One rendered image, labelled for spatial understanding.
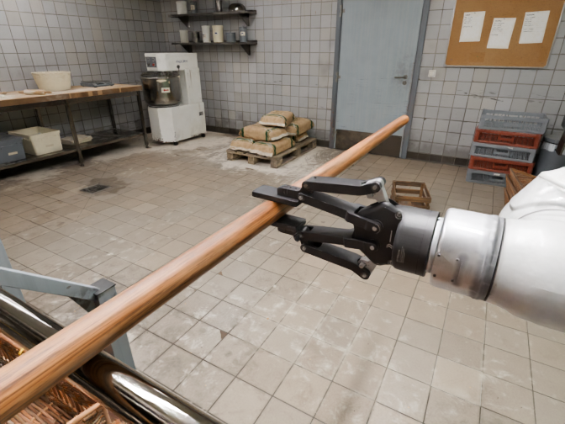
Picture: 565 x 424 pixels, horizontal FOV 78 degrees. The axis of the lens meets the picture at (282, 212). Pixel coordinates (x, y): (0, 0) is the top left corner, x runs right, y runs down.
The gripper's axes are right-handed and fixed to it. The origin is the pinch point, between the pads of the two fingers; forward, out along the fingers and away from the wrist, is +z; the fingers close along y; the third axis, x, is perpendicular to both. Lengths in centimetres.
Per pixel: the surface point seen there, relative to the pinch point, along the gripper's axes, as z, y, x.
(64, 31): 500, -40, 275
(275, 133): 208, 78, 343
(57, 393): 54, 56, -15
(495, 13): -6, -54, 454
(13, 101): 414, 31, 151
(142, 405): -6.5, 1.7, -28.9
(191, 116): 390, 80, 385
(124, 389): -4.4, 1.6, -28.8
